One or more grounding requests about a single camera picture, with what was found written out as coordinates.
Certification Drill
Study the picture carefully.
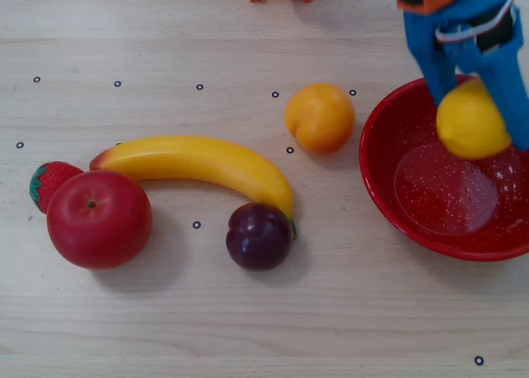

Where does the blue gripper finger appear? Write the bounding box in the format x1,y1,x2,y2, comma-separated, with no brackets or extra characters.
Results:
454,4,529,152
412,45,458,107

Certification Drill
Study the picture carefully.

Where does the red speckled bowl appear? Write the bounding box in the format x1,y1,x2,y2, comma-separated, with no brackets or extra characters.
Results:
358,74,529,262

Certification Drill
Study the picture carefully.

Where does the dark purple plum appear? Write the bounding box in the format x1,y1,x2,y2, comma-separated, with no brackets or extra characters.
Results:
225,202,293,271

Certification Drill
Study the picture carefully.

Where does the red strawberry with green leaves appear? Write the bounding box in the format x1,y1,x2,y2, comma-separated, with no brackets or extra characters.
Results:
29,160,85,214

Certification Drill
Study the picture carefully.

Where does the red apple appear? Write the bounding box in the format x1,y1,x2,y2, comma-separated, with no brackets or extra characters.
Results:
45,170,153,270

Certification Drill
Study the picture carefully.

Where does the blue gripper body with servo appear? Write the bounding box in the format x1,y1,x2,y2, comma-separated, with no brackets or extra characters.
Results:
403,0,517,55

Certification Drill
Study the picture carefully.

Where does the orange peach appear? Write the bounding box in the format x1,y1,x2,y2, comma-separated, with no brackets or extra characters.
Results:
284,83,356,155

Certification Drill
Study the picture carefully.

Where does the yellow lemon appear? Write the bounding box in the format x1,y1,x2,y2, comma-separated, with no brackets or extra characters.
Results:
436,79,513,160

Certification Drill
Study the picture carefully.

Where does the white red black servo wire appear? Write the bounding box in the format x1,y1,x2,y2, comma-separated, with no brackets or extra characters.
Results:
435,0,518,45

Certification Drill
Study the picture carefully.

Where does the yellow banana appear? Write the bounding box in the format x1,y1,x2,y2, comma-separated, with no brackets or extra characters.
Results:
89,135,298,241

